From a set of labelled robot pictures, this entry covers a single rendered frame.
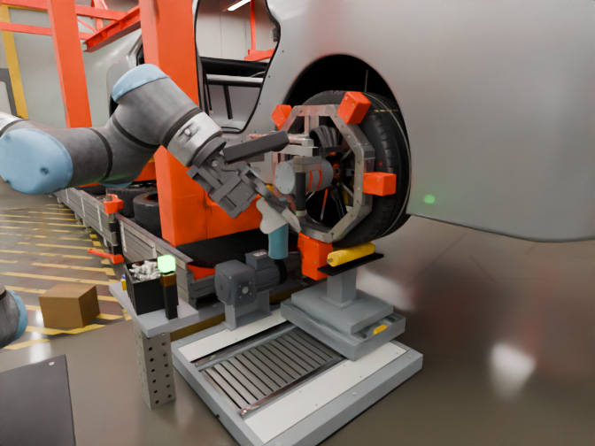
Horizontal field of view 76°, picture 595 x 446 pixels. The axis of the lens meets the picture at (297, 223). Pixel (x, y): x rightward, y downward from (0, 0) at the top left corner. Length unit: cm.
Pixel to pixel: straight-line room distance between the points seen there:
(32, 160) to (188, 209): 119
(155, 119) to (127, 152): 9
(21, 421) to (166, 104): 97
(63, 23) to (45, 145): 303
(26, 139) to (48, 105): 1362
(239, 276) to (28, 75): 1294
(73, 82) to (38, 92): 1068
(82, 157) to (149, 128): 11
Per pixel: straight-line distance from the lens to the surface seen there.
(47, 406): 137
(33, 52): 1435
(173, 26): 176
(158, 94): 67
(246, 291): 178
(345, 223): 147
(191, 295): 202
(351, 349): 168
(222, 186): 64
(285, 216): 65
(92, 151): 67
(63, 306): 237
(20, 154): 64
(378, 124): 144
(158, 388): 167
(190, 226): 179
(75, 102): 358
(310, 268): 167
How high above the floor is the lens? 108
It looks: 16 degrees down
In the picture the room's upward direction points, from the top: straight up
